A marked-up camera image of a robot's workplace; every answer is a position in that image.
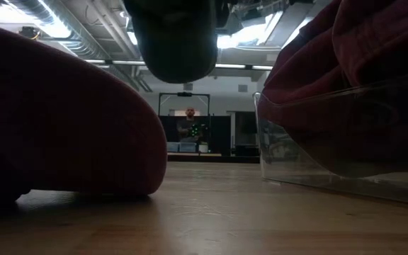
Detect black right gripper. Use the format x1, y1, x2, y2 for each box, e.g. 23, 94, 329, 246
217, 0, 245, 35

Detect dark green baseball cap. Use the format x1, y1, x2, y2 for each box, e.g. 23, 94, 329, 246
124, 0, 219, 84

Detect clear plastic container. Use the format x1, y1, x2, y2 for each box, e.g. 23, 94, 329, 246
252, 76, 408, 207

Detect long ceiling light strip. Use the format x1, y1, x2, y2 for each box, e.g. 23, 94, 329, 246
83, 58, 274, 71

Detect black cabinet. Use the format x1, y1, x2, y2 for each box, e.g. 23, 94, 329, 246
234, 111, 261, 157

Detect person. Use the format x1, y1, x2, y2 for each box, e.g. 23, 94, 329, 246
176, 107, 205, 143

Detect black desk partition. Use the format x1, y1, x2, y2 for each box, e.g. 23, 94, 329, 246
159, 115, 232, 156

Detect black device green lights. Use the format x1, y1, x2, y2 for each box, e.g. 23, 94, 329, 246
188, 123, 204, 138

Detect black gantry frame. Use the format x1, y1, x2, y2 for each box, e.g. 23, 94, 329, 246
158, 91, 211, 118

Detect black back table rail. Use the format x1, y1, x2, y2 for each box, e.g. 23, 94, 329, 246
167, 152, 261, 164

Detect ribbed silver ceiling duct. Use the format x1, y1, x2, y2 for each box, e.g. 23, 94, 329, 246
5, 0, 106, 62

